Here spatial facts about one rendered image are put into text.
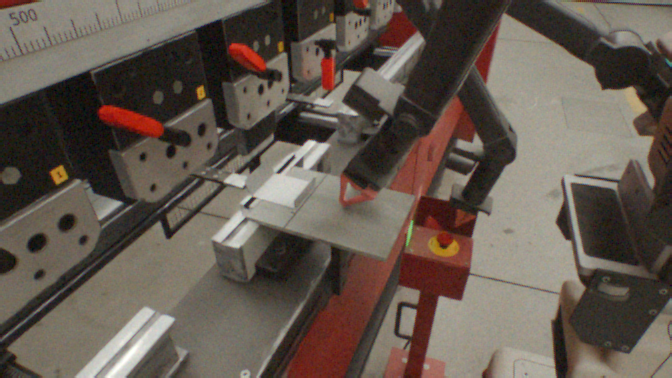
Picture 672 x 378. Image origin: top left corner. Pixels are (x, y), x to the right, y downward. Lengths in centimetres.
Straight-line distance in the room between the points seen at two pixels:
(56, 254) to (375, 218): 48
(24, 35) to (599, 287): 72
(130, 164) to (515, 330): 170
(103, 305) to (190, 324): 138
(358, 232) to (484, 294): 137
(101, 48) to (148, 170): 14
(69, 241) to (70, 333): 164
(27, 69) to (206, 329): 49
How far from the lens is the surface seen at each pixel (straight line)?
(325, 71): 82
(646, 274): 73
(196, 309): 80
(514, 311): 200
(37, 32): 43
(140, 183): 51
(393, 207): 77
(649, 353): 86
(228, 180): 85
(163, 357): 69
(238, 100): 62
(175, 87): 53
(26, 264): 46
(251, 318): 76
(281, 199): 78
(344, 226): 72
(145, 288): 213
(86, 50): 45
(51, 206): 45
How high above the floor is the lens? 147
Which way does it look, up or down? 37 degrees down
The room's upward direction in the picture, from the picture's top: straight up
